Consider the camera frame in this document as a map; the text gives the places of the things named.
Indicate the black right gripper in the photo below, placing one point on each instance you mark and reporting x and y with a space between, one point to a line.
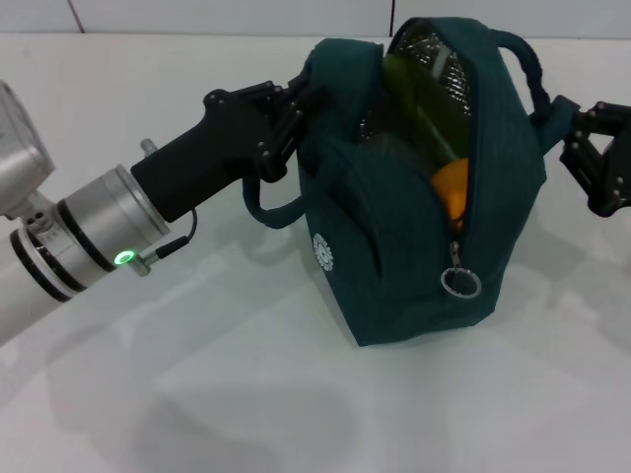
623 170

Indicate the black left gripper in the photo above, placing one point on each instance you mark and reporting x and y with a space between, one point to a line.
207 153

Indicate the orange pear fruit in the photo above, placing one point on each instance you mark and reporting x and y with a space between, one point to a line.
451 187

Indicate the green cucumber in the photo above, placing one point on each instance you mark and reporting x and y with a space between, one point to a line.
429 123

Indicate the teal fabric lunch bag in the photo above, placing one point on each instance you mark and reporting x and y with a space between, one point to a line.
394 276

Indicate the small silver left wrist stud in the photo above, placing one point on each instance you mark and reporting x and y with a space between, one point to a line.
147 146

